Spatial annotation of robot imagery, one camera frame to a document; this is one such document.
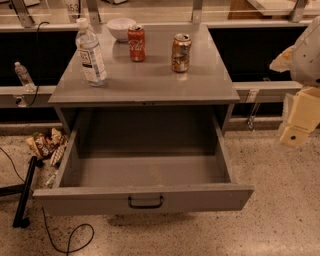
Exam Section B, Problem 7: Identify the black drawer handle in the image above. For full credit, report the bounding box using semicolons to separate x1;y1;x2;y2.
127;196;164;210

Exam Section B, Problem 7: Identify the brown snack bag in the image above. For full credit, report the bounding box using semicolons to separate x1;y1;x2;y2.
26;128;68;166

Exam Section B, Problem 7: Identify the white ceramic bowl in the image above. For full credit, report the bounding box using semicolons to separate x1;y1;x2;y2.
107;18;136;42

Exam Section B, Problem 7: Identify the gold brown soda can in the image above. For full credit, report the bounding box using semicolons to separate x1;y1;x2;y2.
171;33;192;73

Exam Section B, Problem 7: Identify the grey open top drawer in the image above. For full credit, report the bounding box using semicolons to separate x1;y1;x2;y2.
34;106;253;215

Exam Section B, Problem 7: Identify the crushed clear bottle on floor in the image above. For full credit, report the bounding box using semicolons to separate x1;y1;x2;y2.
45;172;57;188

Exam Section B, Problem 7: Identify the black cable on ledge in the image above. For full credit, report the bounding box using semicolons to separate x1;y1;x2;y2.
27;21;51;108

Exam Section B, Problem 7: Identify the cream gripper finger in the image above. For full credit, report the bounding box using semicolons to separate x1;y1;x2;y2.
279;87;320;148

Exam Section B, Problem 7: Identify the small clear bottle on ledge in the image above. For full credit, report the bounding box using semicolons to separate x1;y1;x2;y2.
14;62;36;93

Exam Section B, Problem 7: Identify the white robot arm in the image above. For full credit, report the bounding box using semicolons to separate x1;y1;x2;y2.
269;16;320;148

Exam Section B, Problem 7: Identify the grey metal cabinet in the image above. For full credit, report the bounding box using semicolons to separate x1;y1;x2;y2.
49;24;240;129

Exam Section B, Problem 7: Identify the red soda can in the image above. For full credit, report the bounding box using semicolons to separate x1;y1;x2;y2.
128;24;146;62

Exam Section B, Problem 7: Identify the clear plastic water bottle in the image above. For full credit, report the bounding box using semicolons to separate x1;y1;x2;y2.
75;18;107;87

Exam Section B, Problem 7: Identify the black metal stand leg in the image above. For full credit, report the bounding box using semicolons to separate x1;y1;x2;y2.
0;156;38;228

